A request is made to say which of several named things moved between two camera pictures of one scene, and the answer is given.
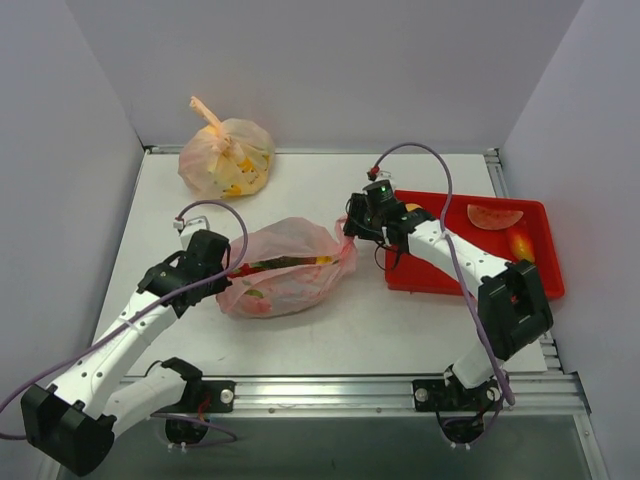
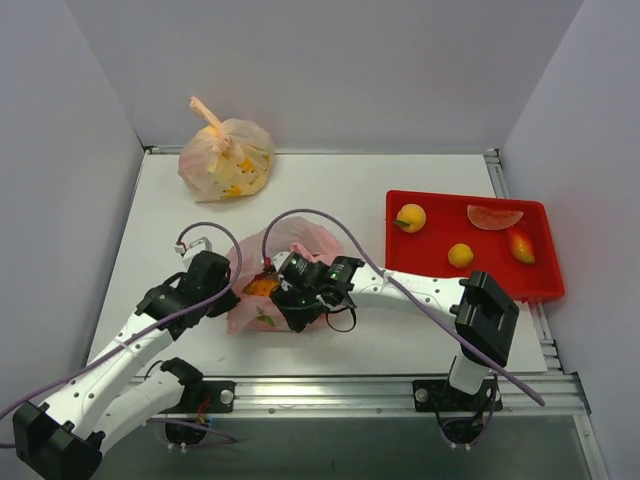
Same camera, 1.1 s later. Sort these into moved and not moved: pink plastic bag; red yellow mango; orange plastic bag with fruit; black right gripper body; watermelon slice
Moved: pink plastic bag; black right gripper body
Not moved: orange plastic bag with fruit; red yellow mango; watermelon slice
